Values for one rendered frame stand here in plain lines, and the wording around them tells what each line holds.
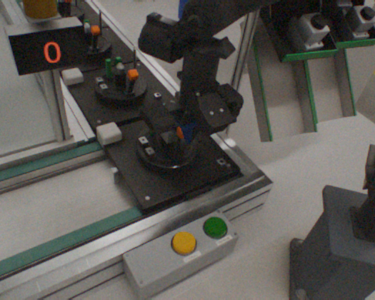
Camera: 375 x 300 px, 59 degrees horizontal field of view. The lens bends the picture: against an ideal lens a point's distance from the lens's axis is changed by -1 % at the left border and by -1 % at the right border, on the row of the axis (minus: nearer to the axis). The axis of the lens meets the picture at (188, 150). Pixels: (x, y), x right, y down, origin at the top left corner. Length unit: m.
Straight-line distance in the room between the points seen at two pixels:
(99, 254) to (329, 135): 0.79
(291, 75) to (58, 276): 0.66
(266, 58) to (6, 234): 0.67
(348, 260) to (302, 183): 0.38
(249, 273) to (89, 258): 0.32
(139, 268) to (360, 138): 0.82
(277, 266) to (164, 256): 0.27
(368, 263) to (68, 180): 0.59
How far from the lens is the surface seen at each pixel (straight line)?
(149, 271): 0.60
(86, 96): 0.92
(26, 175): 0.78
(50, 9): 0.61
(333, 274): 0.65
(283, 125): 0.84
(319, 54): 0.75
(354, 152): 1.11
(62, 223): 0.72
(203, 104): 0.54
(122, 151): 0.75
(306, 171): 0.97
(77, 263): 0.62
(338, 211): 0.63
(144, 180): 0.70
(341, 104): 0.99
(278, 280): 0.76
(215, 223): 0.65
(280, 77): 0.85
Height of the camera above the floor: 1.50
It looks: 44 degrees down
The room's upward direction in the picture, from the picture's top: 9 degrees clockwise
